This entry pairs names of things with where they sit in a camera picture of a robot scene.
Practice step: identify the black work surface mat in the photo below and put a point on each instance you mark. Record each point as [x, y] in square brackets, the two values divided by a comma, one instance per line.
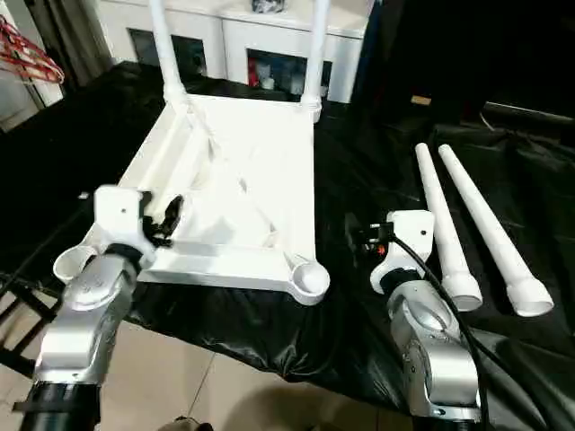
[516, 188]

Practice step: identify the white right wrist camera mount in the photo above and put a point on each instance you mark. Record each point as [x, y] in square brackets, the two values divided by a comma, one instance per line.
[411, 233]

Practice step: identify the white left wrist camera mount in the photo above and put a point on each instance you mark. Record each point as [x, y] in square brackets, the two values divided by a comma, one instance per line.
[119, 215]

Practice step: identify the white glass door cabinet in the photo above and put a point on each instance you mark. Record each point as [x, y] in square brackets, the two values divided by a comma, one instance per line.
[233, 31]

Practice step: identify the white plastic table leg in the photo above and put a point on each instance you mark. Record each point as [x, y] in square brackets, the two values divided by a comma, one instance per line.
[485, 215]
[438, 215]
[315, 58]
[168, 49]

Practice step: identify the dark patterned object on cabinet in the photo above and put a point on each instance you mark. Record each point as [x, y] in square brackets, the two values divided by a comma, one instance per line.
[268, 5]

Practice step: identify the white side shelf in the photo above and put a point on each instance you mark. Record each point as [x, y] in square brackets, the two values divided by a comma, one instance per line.
[18, 103]

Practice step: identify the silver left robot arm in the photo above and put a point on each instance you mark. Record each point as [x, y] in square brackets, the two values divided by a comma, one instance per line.
[85, 314]

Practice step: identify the grey curtain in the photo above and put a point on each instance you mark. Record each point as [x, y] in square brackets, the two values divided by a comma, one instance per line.
[81, 40]

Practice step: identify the yellow label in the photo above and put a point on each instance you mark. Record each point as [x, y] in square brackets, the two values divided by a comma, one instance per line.
[421, 100]

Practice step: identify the red clothes hangers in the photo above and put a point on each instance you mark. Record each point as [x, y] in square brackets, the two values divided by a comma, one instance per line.
[31, 56]

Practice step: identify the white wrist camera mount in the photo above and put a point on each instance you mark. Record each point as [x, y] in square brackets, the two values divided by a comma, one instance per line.
[411, 233]
[119, 215]

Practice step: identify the white jar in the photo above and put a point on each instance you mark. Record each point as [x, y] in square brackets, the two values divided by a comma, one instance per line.
[268, 84]

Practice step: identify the white plastic table top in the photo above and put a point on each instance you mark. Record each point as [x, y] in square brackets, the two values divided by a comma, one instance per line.
[251, 179]

